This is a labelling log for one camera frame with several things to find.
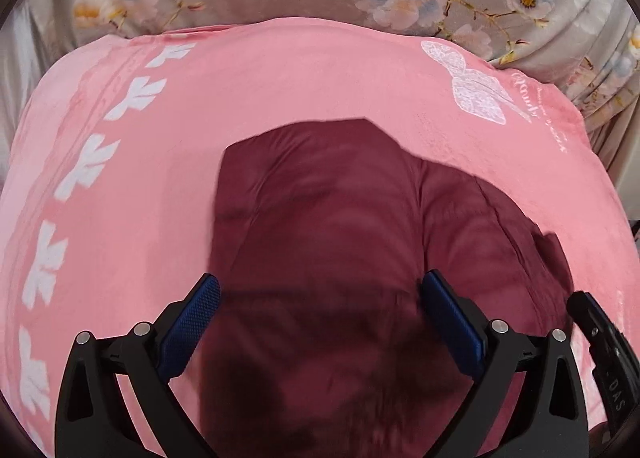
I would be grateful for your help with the pink printed blanket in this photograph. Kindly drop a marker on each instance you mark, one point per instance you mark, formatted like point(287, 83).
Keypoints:
point(150, 138)

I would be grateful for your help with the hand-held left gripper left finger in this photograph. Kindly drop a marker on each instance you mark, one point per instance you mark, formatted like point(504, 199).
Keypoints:
point(197, 308)

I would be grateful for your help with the grey satin sheet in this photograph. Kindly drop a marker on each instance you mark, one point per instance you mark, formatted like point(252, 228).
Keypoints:
point(20, 88)

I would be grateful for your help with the maroon quilted down jacket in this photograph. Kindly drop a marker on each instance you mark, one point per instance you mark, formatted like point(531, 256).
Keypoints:
point(340, 238)

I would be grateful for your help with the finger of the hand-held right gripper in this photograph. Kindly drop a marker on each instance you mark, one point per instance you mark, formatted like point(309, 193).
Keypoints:
point(586, 313)

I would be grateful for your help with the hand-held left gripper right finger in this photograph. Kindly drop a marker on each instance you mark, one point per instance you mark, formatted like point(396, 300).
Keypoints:
point(450, 313)

